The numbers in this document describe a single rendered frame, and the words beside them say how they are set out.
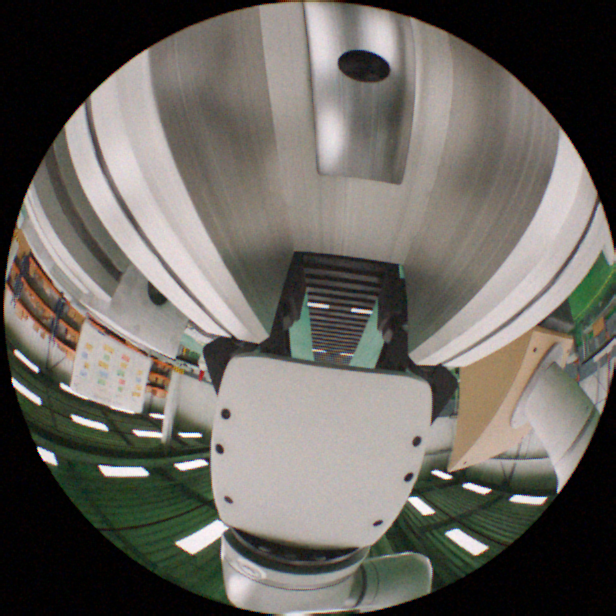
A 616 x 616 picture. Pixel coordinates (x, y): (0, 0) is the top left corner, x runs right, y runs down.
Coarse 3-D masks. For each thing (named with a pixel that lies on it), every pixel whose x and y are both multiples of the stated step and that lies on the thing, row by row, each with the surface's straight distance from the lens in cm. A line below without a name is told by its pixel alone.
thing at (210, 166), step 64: (128, 64) 3; (192, 64) 4; (256, 64) 6; (320, 64) 5; (384, 64) 5; (448, 64) 6; (128, 128) 3; (192, 128) 3; (256, 128) 5; (320, 128) 5; (384, 128) 4; (448, 128) 6; (512, 128) 4; (128, 192) 3; (192, 192) 3; (256, 192) 5; (320, 192) 7; (384, 192) 6; (448, 192) 6; (512, 192) 4; (576, 192) 3; (128, 256) 5; (192, 256) 3; (256, 256) 5; (384, 256) 8; (448, 256) 5; (512, 256) 3; (576, 256) 4; (256, 320) 6; (448, 320) 5; (512, 320) 5
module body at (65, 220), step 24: (48, 168) 16; (72, 168) 15; (48, 192) 15; (72, 192) 15; (48, 216) 14; (72, 216) 15; (96, 216) 15; (48, 240) 21; (72, 240) 14; (96, 240) 15; (72, 264) 14; (96, 264) 15; (120, 264) 15; (96, 288) 15
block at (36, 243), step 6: (30, 222) 35; (24, 228) 35; (30, 228) 35; (30, 234) 35; (36, 234) 35; (30, 240) 35; (36, 240) 35; (36, 246) 34; (42, 246) 34; (36, 252) 34; (42, 252) 34; (48, 252) 34; (42, 258) 34; (48, 258) 34; (48, 264) 34; (48, 270) 35
